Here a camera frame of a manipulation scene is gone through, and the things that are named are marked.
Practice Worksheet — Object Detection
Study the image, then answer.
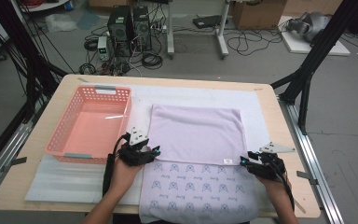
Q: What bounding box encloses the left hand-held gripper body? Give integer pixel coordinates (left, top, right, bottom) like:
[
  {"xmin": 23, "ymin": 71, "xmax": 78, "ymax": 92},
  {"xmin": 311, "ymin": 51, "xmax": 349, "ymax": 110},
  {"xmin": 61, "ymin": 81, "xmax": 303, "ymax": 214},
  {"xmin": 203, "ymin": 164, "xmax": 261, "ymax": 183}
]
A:
[{"xmin": 117, "ymin": 126, "xmax": 154, "ymax": 167}]

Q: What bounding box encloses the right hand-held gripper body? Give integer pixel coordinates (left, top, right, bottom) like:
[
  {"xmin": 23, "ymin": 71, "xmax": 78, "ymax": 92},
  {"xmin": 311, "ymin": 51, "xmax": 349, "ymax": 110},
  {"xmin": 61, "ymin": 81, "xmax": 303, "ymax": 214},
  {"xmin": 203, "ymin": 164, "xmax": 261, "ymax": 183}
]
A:
[{"xmin": 246, "ymin": 142, "xmax": 296, "ymax": 181}]

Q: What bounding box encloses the lilac patterned towel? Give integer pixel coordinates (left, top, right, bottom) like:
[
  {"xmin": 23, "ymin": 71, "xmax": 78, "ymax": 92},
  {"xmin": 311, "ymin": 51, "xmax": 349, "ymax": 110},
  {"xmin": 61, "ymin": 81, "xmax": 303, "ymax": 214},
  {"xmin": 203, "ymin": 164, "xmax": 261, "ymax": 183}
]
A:
[{"xmin": 139, "ymin": 104, "xmax": 259, "ymax": 224}]

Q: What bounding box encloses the pink plastic basket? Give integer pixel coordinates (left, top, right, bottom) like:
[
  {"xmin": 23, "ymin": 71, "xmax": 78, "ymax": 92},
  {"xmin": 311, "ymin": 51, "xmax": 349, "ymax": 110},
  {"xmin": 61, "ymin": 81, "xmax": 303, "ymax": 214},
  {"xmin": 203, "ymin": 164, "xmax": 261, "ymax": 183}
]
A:
[{"xmin": 45, "ymin": 85, "xmax": 133, "ymax": 165}]

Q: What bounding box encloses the person's right hand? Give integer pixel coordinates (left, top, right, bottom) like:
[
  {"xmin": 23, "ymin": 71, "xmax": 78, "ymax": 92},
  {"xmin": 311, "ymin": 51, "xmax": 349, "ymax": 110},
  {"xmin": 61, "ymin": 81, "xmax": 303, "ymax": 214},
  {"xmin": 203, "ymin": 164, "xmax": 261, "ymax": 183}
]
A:
[{"xmin": 255, "ymin": 174, "xmax": 292, "ymax": 203}]

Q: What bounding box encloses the person's left hand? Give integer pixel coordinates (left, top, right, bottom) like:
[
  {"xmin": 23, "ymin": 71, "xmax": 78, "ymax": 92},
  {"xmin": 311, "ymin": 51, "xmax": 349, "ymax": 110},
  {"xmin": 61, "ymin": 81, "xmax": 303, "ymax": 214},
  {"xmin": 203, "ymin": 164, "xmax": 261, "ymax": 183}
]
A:
[{"xmin": 110, "ymin": 158, "xmax": 144, "ymax": 195}]

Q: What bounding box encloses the white foam mat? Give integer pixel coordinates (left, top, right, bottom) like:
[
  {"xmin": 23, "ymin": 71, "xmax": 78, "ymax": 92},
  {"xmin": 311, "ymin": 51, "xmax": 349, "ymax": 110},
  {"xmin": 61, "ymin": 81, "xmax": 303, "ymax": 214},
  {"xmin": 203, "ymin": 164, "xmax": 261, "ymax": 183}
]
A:
[{"xmin": 24, "ymin": 83, "xmax": 290, "ymax": 211}]

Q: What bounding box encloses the white power supply unit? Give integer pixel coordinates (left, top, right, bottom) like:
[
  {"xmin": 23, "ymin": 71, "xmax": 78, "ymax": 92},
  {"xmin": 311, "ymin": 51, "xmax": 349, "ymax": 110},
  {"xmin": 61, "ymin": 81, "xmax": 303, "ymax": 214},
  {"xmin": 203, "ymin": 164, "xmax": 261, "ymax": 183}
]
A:
[{"xmin": 97, "ymin": 35, "xmax": 110, "ymax": 62}]

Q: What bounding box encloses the black computer tower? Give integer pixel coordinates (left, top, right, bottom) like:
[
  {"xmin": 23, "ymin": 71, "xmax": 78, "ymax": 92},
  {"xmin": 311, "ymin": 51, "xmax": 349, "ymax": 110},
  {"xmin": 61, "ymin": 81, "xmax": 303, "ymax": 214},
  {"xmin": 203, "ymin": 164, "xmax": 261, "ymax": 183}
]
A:
[
  {"xmin": 106, "ymin": 6, "xmax": 134, "ymax": 59},
  {"xmin": 131, "ymin": 6, "xmax": 153, "ymax": 52}
]

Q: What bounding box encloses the white metal stand leg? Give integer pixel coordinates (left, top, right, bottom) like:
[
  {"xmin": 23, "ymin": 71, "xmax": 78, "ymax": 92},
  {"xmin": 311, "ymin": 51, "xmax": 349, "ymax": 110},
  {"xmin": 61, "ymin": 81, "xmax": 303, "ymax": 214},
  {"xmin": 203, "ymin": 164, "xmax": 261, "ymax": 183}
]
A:
[
  {"xmin": 166, "ymin": 0, "xmax": 175, "ymax": 59},
  {"xmin": 215, "ymin": 0, "xmax": 231, "ymax": 60}
]

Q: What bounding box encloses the white floor board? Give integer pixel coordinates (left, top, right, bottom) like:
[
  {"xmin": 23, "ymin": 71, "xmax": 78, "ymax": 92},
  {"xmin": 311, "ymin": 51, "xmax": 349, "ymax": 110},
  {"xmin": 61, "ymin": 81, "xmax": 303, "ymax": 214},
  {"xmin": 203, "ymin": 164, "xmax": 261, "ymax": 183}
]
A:
[{"xmin": 278, "ymin": 15, "xmax": 351, "ymax": 57}]

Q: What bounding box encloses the teal floor sheet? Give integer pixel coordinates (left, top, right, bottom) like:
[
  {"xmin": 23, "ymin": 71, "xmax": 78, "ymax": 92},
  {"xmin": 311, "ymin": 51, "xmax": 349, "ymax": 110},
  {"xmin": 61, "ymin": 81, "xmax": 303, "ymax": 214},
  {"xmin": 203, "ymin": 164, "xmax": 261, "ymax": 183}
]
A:
[{"xmin": 76, "ymin": 8, "xmax": 102, "ymax": 31}]

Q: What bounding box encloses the black flat device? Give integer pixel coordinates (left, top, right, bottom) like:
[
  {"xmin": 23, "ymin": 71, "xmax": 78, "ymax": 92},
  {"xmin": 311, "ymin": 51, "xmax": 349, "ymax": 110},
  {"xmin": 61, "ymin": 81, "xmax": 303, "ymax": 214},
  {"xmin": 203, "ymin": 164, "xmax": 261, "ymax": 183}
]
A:
[{"xmin": 192, "ymin": 14, "xmax": 223, "ymax": 29}]

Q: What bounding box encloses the brown cardboard box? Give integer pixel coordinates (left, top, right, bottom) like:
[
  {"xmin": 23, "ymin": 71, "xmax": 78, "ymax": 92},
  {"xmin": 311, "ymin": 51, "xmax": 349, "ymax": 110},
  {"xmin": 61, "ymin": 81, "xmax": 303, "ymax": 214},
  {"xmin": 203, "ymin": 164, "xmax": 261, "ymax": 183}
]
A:
[
  {"xmin": 232, "ymin": 0, "xmax": 288, "ymax": 31},
  {"xmin": 283, "ymin": 0, "xmax": 344, "ymax": 17}
]

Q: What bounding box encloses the grey rounded device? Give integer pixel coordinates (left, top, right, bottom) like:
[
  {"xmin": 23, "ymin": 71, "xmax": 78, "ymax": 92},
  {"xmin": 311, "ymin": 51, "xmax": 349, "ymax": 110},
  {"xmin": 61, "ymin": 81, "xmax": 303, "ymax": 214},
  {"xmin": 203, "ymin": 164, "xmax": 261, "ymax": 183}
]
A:
[{"xmin": 285, "ymin": 11, "xmax": 332, "ymax": 43}]

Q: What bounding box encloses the clear plastic bag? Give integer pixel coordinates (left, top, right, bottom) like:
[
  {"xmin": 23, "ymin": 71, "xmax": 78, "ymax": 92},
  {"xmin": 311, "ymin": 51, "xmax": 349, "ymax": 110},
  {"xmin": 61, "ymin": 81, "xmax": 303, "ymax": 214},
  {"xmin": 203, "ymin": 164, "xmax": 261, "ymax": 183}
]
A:
[{"xmin": 45, "ymin": 13, "xmax": 78, "ymax": 34}]

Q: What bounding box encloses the white round table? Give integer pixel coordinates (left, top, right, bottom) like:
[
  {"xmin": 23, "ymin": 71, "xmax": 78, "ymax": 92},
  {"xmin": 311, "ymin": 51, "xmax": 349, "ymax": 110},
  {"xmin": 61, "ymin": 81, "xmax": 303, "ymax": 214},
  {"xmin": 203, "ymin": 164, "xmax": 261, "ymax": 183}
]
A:
[{"xmin": 18, "ymin": 0, "xmax": 71, "ymax": 13}]

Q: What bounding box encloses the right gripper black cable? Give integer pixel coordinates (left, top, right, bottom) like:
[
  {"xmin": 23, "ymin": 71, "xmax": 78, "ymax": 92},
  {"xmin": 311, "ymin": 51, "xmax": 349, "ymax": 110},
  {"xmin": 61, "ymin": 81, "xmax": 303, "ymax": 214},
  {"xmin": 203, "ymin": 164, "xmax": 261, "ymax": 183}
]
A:
[{"xmin": 268, "ymin": 155, "xmax": 296, "ymax": 211}]

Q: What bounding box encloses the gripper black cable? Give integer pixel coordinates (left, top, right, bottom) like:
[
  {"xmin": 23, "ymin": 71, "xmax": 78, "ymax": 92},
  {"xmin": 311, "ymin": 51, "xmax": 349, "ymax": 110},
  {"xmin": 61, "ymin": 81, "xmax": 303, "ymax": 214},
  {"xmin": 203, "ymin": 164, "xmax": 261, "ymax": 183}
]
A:
[
  {"xmin": 102, "ymin": 133, "xmax": 131, "ymax": 196},
  {"xmin": 268, "ymin": 155, "xmax": 296, "ymax": 211}
]

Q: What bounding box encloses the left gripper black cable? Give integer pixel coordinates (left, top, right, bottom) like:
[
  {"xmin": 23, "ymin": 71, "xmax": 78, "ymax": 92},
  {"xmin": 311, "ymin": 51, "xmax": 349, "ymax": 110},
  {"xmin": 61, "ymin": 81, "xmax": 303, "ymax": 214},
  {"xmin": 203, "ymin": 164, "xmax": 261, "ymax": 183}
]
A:
[{"xmin": 102, "ymin": 133, "xmax": 131, "ymax": 196}]

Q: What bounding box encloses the grey metal bracket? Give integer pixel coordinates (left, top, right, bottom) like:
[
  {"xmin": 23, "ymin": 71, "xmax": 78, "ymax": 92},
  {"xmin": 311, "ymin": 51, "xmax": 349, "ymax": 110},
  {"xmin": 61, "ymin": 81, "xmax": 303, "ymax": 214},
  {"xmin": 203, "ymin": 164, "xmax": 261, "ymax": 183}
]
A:
[
  {"xmin": 296, "ymin": 170, "xmax": 320, "ymax": 186},
  {"xmin": 3, "ymin": 157, "xmax": 28, "ymax": 172}
]

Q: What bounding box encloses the aluminium rail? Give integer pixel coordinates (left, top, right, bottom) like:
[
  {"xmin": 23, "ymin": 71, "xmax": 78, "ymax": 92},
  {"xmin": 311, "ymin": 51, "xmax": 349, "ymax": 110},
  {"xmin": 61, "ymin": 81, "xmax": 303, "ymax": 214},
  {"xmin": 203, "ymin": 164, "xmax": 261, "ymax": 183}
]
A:
[
  {"xmin": 0, "ymin": 120, "xmax": 35, "ymax": 203},
  {"xmin": 279, "ymin": 99, "xmax": 344, "ymax": 224}
]

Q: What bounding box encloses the coiled black cable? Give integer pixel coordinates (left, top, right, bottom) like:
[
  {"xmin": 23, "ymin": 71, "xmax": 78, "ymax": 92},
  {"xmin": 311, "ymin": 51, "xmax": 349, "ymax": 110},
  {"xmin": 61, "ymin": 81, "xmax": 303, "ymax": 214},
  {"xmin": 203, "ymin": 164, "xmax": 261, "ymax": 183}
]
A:
[
  {"xmin": 141, "ymin": 52, "xmax": 164, "ymax": 70},
  {"xmin": 78, "ymin": 63, "xmax": 97, "ymax": 76}
]

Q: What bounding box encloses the loose black floor cable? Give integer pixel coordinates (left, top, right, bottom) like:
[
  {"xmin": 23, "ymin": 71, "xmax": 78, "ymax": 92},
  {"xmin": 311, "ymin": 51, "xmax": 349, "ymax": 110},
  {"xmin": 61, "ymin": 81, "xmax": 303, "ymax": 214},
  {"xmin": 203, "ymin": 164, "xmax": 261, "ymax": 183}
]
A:
[{"xmin": 227, "ymin": 27, "xmax": 283, "ymax": 57}]

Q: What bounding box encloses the black frame strut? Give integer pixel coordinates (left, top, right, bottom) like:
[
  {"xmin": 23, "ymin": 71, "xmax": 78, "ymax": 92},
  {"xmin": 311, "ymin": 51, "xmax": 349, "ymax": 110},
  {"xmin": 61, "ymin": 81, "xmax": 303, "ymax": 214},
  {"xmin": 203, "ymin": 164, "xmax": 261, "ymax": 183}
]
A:
[
  {"xmin": 269, "ymin": 0, "xmax": 358, "ymax": 134},
  {"xmin": 0, "ymin": 0, "xmax": 68, "ymax": 122}
]

